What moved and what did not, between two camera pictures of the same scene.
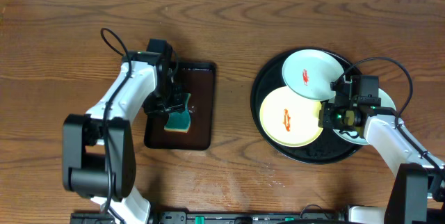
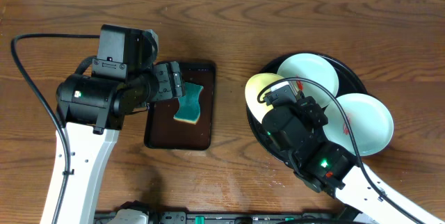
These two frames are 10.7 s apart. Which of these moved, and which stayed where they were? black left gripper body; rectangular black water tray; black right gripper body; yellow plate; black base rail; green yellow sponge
Moved: green yellow sponge; black right gripper body; black left gripper body; yellow plate
Stayed: black base rail; rectangular black water tray
